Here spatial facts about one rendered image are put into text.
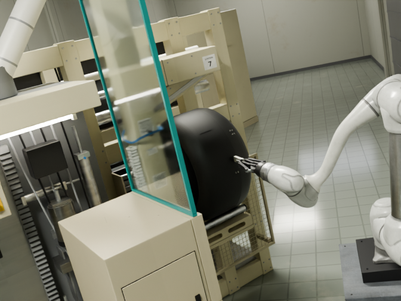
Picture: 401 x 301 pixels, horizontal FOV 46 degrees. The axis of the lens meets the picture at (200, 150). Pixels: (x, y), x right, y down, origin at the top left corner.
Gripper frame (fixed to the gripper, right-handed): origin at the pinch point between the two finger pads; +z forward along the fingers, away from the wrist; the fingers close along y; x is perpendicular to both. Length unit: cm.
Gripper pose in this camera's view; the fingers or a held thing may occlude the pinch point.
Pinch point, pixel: (238, 160)
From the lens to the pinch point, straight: 238.2
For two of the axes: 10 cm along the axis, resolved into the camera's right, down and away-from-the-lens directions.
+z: -5.6, -2.3, 7.9
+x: 1.4, 9.2, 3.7
